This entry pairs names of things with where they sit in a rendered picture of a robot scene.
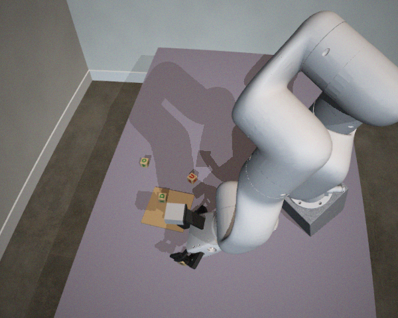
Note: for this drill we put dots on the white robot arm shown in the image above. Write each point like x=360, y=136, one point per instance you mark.
x=294, y=144

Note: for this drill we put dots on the tan flat mat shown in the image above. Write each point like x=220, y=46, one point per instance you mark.
x=155, y=211

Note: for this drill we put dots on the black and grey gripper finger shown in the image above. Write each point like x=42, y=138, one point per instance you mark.
x=179, y=257
x=201, y=209

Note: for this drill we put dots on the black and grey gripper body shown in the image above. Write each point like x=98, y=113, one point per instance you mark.
x=204, y=240

